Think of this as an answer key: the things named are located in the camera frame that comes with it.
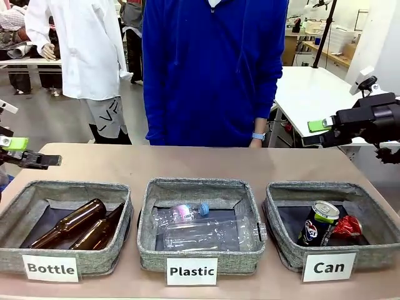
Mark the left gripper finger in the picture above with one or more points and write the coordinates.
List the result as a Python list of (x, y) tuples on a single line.
[(17, 143), (40, 161)]

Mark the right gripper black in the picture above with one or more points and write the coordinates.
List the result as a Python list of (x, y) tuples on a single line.
[(365, 117)]

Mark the brown glass bottle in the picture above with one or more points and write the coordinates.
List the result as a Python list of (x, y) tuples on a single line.
[(100, 232), (72, 220)]

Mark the black Pepsi can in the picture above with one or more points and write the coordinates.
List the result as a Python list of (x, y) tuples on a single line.
[(315, 228)]

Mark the crushed red can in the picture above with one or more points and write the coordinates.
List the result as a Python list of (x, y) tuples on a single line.
[(348, 226)]

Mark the small plastic bottle blue cap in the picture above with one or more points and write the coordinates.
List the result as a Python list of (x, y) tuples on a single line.
[(184, 212)]

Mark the large clear plastic bottle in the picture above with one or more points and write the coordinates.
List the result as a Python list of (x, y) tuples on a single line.
[(206, 234)]

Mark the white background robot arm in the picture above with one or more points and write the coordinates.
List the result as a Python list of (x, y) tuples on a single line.
[(317, 3)]

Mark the person left forearm blue sleeve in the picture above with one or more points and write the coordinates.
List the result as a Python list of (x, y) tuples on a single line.
[(272, 93)]

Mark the grey fabric basket Bottle label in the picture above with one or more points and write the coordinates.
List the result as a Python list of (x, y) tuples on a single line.
[(12, 256)]

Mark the grey fabric basket Can label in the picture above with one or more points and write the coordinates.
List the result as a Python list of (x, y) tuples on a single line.
[(287, 253)]

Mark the white Can label card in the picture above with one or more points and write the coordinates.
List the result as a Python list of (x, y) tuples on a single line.
[(328, 267)]

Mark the grey fabric basket Plastic label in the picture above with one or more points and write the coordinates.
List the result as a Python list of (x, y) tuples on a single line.
[(150, 259)]

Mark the person left hand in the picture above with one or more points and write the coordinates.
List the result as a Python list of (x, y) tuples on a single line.
[(256, 143)]

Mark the large white table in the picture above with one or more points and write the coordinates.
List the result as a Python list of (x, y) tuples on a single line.
[(312, 90)]

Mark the light blue wrist watch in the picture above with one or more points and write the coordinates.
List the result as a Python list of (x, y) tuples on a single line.
[(258, 136)]

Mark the wooden desk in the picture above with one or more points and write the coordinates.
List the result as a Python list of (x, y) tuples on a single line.
[(325, 54)]

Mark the long white table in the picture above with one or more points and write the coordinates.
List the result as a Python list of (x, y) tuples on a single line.
[(25, 62)]

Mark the wooden cabinet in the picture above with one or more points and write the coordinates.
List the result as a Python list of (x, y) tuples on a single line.
[(289, 47)]

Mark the black tripod pole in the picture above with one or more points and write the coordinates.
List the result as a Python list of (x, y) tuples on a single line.
[(325, 31)]

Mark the stacked white boxes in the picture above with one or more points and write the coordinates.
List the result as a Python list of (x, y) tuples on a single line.
[(342, 32)]

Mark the white Bottle label card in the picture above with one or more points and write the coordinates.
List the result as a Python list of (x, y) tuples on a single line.
[(50, 267)]

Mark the figure in white shirt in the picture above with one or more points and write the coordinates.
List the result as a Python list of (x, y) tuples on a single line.
[(81, 47)]

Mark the person in pink plaid shirt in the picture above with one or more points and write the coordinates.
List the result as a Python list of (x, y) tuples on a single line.
[(12, 17)]

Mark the person in blue hoodie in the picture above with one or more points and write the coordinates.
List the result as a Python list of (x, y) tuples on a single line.
[(206, 78)]

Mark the person in black clothes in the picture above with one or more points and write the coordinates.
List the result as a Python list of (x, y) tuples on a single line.
[(134, 47)]

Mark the white Plastic label card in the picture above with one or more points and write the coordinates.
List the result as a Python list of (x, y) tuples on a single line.
[(191, 272)]

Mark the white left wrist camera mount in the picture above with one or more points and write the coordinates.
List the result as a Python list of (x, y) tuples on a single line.
[(7, 107)]

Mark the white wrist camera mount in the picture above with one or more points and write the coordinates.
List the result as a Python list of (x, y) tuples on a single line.
[(7, 107), (359, 81)]

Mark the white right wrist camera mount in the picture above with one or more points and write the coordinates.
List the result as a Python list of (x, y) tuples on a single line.
[(359, 81)]

